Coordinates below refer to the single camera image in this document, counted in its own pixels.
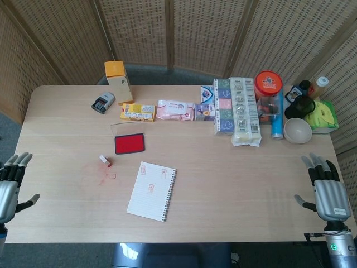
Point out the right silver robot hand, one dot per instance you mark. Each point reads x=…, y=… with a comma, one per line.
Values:
x=332, y=199

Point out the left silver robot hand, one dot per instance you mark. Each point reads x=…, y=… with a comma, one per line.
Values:
x=7, y=195

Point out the small red stamp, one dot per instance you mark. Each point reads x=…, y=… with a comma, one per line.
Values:
x=105, y=161

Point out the dark robot base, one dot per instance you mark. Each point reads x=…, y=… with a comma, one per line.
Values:
x=167, y=255

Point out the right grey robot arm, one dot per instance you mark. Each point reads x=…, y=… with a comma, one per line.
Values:
x=341, y=249

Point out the white spiral notebook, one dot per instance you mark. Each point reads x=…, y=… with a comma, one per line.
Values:
x=152, y=191

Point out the beige bowl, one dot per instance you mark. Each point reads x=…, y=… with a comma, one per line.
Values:
x=298, y=130

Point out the green tissue pack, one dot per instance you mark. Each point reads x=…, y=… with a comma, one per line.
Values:
x=325, y=117

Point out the blue cylindrical tube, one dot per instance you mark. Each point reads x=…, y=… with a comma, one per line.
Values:
x=277, y=125

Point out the black dark green cup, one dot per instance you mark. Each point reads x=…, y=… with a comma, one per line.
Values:
x=301, y=107

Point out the dark bottle blue label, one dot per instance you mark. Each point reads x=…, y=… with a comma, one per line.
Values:
x=295, y=92

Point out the yellow bottle white cap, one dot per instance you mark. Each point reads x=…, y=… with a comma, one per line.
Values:
x=319, y=86

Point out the pale yellow wrapped pack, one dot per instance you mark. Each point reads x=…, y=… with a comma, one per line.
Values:
x=246, y=111

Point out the clear jar orange lid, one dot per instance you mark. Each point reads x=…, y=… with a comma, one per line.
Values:
x=268, y=93

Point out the red ink pad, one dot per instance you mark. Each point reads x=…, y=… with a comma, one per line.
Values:
x=129, y=143

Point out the grey self-inking date stamper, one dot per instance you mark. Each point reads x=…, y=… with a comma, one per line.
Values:
x=103, y=102

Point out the multicolour pocket tissue pack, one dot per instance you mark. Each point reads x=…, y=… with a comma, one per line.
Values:
x=223, y=107

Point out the flat yellow printed box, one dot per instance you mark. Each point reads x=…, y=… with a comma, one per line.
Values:
x=138, y=112

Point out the small purple box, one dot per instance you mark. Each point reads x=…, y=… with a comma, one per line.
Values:
x=204, y=112

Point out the tall yellow carton box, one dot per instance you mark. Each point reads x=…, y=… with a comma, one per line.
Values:
x=120, y=86

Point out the white blue shield box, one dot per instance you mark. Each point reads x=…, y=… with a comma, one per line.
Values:
x=207, y=94

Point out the pink wet wipes pack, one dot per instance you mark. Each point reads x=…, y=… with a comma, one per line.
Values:
x=174, y=110

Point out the wicker folding screen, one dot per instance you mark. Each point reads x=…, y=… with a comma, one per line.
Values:
x=195, y=30

